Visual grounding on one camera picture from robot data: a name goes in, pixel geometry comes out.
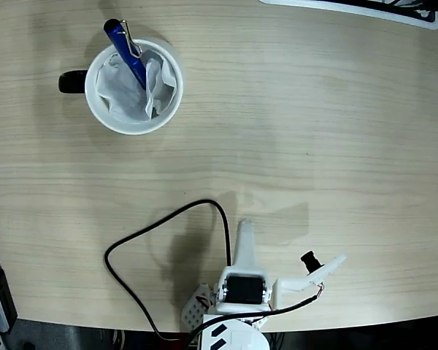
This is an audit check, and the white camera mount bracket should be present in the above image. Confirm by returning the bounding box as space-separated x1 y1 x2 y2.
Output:
272 253 347 311

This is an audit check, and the small black camera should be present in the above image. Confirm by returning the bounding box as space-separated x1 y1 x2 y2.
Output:
299 249 326 275

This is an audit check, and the blue pen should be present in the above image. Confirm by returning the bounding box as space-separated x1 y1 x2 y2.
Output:
102 18 149 91

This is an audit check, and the white perforated board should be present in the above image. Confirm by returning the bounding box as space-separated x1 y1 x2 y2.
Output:
181 283 213 327

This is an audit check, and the black camera cable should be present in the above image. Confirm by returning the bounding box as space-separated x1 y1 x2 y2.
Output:
188 289 324 342

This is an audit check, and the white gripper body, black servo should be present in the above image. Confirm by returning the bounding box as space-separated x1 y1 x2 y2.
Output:
213 265 275 314

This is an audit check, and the white mug, black handle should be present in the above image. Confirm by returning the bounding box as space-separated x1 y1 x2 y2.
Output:
57 36 185 136

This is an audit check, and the black looped cable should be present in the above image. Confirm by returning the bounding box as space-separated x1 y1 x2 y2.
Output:
104 198 231 342

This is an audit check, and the crumpled white tissue paper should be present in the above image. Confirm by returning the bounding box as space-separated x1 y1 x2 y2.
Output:
94 50 178 122

